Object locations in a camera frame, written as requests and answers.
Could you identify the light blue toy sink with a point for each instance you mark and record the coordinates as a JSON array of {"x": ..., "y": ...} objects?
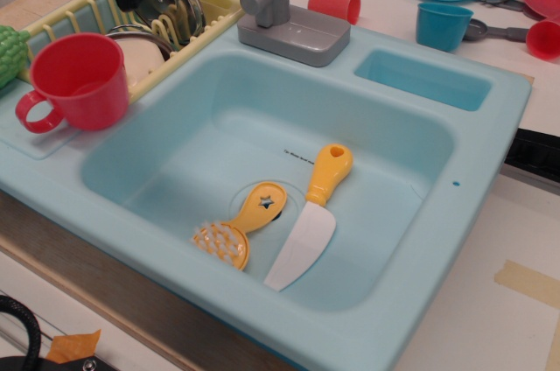
[{"x": 428, "y": 130}]

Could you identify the beige masking tape strip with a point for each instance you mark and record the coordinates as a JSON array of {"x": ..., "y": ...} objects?
[{"x": 529, "y": 282}]

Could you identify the silver pot lid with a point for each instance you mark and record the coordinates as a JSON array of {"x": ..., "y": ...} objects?
[{"x": 187, "y": 16}]

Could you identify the grey toy spoon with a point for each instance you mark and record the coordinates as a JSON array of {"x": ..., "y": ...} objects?
[{"x": 478, "y": 30}]

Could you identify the yellow scrub brush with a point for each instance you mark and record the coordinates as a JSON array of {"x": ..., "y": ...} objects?
[{"x": 228, "y": 240}]

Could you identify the red cup with handle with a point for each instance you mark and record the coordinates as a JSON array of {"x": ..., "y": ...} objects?
[{"x": 80, "y": 79}]

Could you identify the yellow dish rack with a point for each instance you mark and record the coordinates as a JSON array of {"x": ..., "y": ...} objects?
[{"x": 104, "y": 16}]

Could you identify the red cup lying sideways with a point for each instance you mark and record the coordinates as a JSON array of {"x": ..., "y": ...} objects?
[{"x": 348, "y": 10}]

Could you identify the red cup at right edge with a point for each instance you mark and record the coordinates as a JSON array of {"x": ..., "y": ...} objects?
[{"x": 543, "y": 40}]

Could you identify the orange tape piece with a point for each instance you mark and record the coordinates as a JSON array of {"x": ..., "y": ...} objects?
[{"x": 66, "y": 348}]

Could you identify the green toy corn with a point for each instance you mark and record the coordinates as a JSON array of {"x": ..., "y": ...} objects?
[{"x": 14, "y": 52}]

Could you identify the silver metal bowl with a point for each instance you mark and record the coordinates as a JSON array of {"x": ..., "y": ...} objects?
[{"x": 144, "y": 36}]

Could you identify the cream toy bottle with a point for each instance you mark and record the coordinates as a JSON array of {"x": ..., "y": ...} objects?
[{"x": 141, "y": 58}]

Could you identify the yellow handled toy knife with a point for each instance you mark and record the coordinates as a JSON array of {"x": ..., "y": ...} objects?
[{"x": 315, "y": 226}]

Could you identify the teal cup near sink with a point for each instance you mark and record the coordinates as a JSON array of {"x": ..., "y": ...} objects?
[{"x": 441, "y": 26}]

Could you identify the black bar at right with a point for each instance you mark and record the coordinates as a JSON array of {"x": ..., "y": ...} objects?
[{"x": 536, "y": 153}]

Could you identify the grey toy faucet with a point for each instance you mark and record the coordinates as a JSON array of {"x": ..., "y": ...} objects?
[{"x": 306, "y": 36}]

